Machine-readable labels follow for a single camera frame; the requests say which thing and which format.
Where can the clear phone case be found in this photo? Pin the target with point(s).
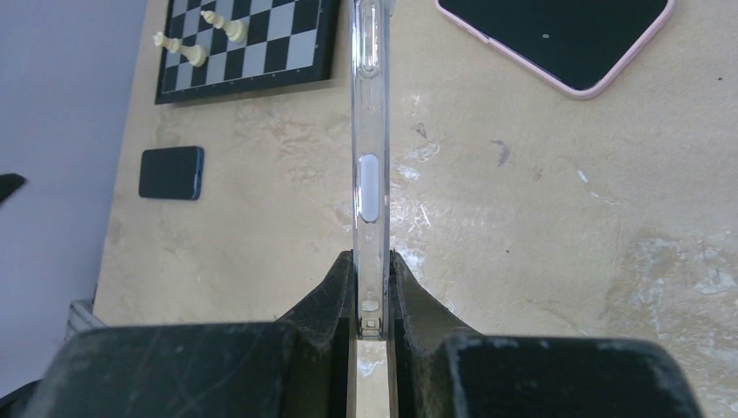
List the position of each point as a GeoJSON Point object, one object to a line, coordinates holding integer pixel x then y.
{"type": "Point", "coordinates": [370, 28]}

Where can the aluminium table frame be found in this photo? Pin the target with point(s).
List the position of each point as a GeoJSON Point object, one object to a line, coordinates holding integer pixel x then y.
{"type": "Point", "coordinates": [81, 319]}

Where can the blue phone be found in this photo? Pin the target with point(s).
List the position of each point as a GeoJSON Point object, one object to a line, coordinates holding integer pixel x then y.
{"type": "Point", "coordinates": [173, 173]}

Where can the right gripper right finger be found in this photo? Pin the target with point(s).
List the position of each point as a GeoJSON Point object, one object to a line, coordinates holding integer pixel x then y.
{"type": "Point", "coordinates": [441, 367]}

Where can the black white chessboard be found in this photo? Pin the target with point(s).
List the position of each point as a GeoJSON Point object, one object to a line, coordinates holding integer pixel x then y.
{"type": "Point", "coordinates": [287, 43]}

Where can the white chess piece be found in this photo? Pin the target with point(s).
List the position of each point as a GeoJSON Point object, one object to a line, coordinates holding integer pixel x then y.
{"type": "Point", "coordinates": [196, 54]}
{"type": "Point", "coordinates": [235, 30]}

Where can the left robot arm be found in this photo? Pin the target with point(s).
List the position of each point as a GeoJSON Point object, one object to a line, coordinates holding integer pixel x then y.
{"type": "Point", "coordinates": [9, 184]}

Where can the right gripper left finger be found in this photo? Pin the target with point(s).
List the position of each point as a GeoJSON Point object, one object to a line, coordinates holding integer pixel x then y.
{"type": "Point", "coordinates": [299, 365]}

